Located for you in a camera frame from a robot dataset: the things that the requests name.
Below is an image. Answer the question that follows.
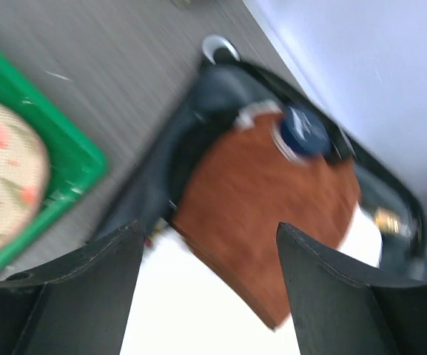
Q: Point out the brown towel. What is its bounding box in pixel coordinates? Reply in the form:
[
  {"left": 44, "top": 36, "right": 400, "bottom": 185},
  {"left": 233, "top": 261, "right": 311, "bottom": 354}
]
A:
[{"left": 172, "top": 113, "right": 360, "bottom": 329}]

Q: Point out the green plastic tray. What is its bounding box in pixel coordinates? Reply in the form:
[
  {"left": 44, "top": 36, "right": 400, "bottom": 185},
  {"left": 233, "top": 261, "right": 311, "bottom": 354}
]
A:
[{"left": 0, "top": 53, "right": 107, "bottom": 273}]

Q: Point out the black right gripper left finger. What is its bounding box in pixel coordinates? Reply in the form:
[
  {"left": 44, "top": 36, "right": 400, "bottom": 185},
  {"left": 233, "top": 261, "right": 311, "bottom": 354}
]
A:
[{"left": 0, "top": 221, "right": 144, "bottom": 355}]

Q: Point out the floral mesh pouch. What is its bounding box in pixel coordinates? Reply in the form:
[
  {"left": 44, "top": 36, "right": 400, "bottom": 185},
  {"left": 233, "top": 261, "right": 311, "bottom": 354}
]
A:
[{"left": 0, "top": 104, "right": 50, "bottom": 249}]

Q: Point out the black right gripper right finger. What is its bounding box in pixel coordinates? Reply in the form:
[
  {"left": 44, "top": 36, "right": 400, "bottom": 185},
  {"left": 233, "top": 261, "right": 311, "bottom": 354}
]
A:
[{"left": 277, "top": 223, "right": 427, "bottom": 354}]

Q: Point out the white towel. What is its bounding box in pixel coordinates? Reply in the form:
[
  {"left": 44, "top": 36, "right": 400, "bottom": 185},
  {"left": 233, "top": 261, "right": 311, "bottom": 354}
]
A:
[{"left": 118, "top": 103, "right": 384, "bottom": 355}]

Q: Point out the small gold perfume bottle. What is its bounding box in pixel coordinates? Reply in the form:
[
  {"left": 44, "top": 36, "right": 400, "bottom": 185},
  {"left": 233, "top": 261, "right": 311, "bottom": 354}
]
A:
[{"left": 373, "top": 209, "right": 402, "bottom": 234}]

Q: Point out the pink and teal children's suitcase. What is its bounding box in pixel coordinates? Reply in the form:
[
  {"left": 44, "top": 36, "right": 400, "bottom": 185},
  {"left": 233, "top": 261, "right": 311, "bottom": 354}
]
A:
[{"left": 91, "top": 1, "right": 427, "bottom": 283}]

